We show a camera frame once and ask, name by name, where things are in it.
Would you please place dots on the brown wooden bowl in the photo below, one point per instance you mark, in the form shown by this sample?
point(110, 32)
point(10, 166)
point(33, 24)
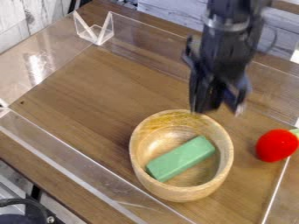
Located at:
point(161, 132)

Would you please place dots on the black metal table leg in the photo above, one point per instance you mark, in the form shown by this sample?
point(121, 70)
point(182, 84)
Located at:
point(36, 193)

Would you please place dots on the red strawberry toy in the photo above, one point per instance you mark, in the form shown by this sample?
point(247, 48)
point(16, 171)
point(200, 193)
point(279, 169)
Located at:
point(276, 145)

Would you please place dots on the green rectangular block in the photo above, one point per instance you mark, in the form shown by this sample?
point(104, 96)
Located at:
point(180, 158)

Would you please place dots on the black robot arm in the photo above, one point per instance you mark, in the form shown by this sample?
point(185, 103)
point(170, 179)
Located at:
point(235, 9)

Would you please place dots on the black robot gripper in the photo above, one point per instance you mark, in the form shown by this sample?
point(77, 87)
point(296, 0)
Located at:
point(217, 58)

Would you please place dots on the clear acrylic corner bracket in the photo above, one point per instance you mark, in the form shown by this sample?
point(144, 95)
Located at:
point(94, 34)

